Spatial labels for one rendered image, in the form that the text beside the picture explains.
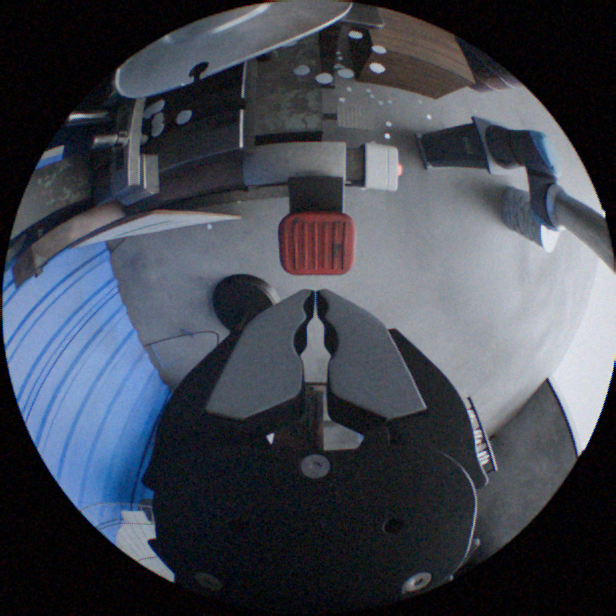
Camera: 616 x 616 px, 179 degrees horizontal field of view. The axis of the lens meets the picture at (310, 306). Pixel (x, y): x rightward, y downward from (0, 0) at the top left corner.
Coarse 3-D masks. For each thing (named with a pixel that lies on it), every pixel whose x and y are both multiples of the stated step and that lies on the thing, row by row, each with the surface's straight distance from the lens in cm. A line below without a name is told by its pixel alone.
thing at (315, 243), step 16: (288, 224) 19; (304, 224) 19; (320, 224) 19; (336, 224) 19; (352, 224) 20; (288, 240) 20; (304, 240) 20; (320, 240) 20; (336, 240) 20; (352, 240) 20; (288, 256) 20; (304, 256) 20; (320, 256) 20; (336, 256) 20; (352, 256) 20; (288, 272) 21; (304, 272) 21; (320, 272) 21; (336, 272) 21
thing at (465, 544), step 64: (256, 448) 5; (384, 448) 5; (192, 512) 5; (256, 512) 5; (320, 512) 5; (384, 512) 5; (448, 512) 6; (192, 576) 6; (256, 576) 5; (320, 576) 5; (384, 576) 5; (448, 576) 6
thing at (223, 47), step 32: (288, 0) 31; (320, 0) 31; (192, 32) 30; (224, 32) 28; (256, 32) 25; (288, 32) 24; (128, 64) 38; (160, 64) 30; (192, 64) 26; (224, 64) 23; (128, 96) 30
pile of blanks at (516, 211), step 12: (504, 192) 144; (516, 192) 141; (528, 192) 138; (504, 204) 140; (516, 204) 134; (528, 204) 130; (504, 216) 142; (516, 216) 133; (528, 216) 127; (516, 228) 138; (528, 228) 129; (540, 228) 123; (540, 240) 127
